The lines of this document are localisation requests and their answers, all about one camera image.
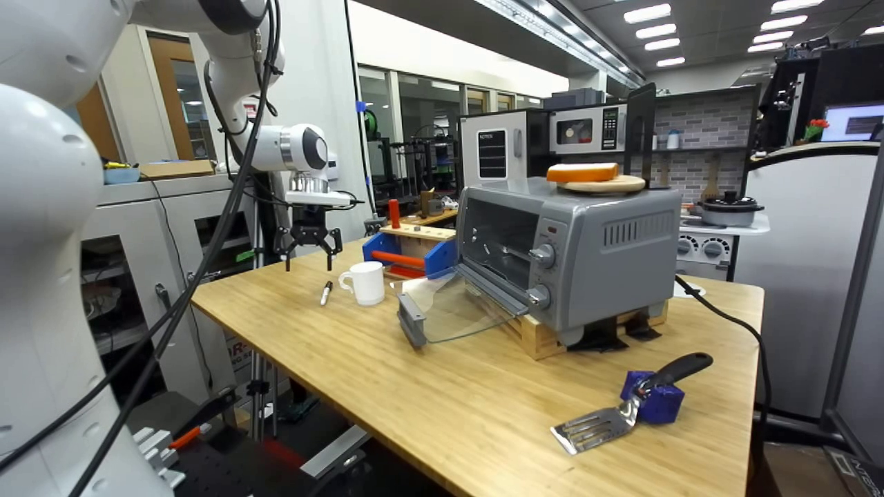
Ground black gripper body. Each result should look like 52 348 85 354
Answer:
291 202 338 246

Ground white plastic mug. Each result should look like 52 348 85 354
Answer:
338 260 389 308

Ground orange rod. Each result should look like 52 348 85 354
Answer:
370 249 431 275

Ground wooden peg rack blue ends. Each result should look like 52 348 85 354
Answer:
360 218 463 282

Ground grey storage cabinet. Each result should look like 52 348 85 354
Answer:
76 170 283 409

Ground white toy kitchen cabinet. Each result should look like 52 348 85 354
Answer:
460 106 534 192

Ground orange toy bread slice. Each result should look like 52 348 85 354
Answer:
544 160 623 185

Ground grey toaster oven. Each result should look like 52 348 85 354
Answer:
457 175 685 336

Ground black oven support brackets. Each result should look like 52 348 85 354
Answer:
565 314 668 356

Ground toy microwave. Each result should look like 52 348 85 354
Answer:
547 102 630 156

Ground black upright panel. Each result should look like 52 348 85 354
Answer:
625 79 660 188

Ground blue spatula holder block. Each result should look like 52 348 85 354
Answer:
620 367 689 427

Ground toy stove with knobs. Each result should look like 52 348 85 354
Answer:
675 215 773 285

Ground grey toy pot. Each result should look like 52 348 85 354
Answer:
697 189 766 232

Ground white partition panel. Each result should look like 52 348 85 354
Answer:
733 140 884 421

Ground computer monitor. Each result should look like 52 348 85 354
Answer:
819 100 884 146

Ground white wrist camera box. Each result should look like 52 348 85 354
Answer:
280 185 360 210

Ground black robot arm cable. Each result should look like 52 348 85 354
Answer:
0 0 284 497

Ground glass lid with grey handle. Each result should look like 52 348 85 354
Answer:
395 272 519 354

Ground orange handled tool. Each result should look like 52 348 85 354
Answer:
166 420 221 454

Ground metal spatula black handle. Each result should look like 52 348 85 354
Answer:
547 349 718 457

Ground black oven power cable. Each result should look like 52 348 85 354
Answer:
672 272 773 436

